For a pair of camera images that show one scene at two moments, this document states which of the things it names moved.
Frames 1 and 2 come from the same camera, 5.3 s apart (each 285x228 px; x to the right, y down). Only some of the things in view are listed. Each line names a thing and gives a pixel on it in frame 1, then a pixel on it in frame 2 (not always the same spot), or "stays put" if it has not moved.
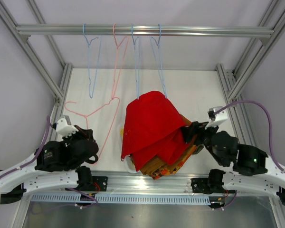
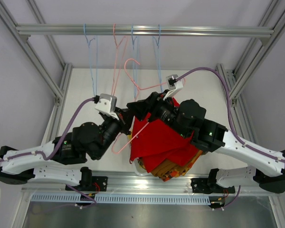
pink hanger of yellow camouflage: (120, 52) stays put
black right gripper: (188, 131) to (141, 108)
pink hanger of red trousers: (112, 98) to (139, 89)
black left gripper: (86, 134) to (125, 117)
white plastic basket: (130, 166) to (140, 170)
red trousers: (152, 126) stays put
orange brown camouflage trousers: (159, 167) to (168, 176)
